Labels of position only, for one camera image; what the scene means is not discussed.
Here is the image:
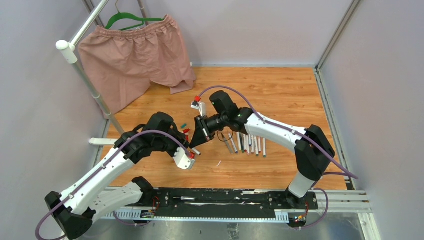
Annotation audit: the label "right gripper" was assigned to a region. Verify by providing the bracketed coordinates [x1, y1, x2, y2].
[190, 113, 229, 149]

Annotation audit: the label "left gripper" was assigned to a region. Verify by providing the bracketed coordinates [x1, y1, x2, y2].
[153, 127, 190, 159]

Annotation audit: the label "grey capped marker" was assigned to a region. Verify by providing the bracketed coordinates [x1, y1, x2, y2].
[228, 133, 238, 154]

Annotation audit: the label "yellow capped white marker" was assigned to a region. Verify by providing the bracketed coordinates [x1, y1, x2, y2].
[236, 132, 243, 153]

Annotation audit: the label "clear green gel pen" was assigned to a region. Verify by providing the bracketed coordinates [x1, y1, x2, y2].
[238, 132, 245, 153]

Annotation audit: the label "white acrylic marker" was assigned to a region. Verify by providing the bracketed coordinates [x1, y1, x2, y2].
[244, 134, 250, 155]

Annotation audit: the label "green capped white marker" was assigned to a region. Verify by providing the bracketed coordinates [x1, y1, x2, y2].
[253, 135, 260, 157]

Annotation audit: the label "red capped white marker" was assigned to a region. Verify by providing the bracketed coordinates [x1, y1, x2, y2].
[257, 136, 262, 153]

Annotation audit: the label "teal capped white marker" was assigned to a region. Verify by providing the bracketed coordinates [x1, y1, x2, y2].
[262, 138, 267, 158]

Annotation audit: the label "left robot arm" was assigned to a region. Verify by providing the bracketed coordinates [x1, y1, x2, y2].
[44, 112, 195, 240]

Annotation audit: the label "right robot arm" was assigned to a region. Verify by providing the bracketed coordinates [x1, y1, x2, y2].
[190, 90, 336, 209]

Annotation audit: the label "pink shorts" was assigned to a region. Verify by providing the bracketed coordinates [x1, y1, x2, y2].
[77, 14, 196, 114]

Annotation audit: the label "white clothes rack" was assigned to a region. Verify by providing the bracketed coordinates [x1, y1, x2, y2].
[55, 0, 169, 148]

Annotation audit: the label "green clothes hanger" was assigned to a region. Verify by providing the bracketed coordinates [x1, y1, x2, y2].
[104, 0, 165, 31]

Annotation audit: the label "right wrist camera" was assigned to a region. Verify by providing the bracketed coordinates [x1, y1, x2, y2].
[190, 101, 207, 117]

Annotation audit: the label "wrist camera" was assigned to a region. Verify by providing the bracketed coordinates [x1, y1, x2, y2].
[172, 147, 196, 170]
[190, 101, 207, 117]

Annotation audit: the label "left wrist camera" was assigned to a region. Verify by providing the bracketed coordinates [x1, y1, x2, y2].
[172, 147, 196, 170]

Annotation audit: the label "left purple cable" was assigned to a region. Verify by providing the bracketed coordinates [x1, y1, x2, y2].
[35, 129, 196, 240]

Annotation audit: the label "purple cable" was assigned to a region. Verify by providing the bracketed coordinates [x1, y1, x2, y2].
[198, 85, 359, 231]
[35, 129, 196, 240]

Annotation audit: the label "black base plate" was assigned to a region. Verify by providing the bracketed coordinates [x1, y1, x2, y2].
[134, 188, 319, 219]

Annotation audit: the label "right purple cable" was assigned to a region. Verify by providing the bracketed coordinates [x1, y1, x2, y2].
[198, 85, 359, 231]

